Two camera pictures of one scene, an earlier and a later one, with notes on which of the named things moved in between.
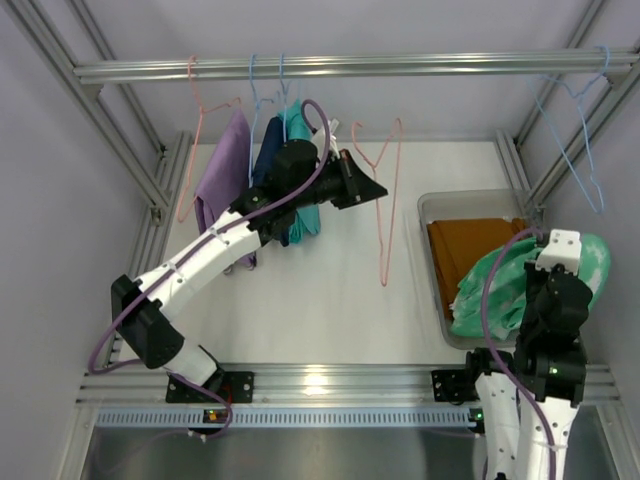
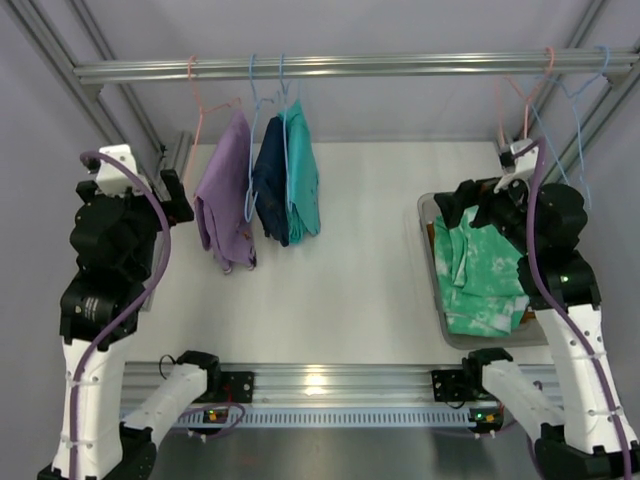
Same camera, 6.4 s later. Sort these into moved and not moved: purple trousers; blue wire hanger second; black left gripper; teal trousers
Moved: black left gripper
Not moved: teal trousers; blue wire hanger second; purple trousers
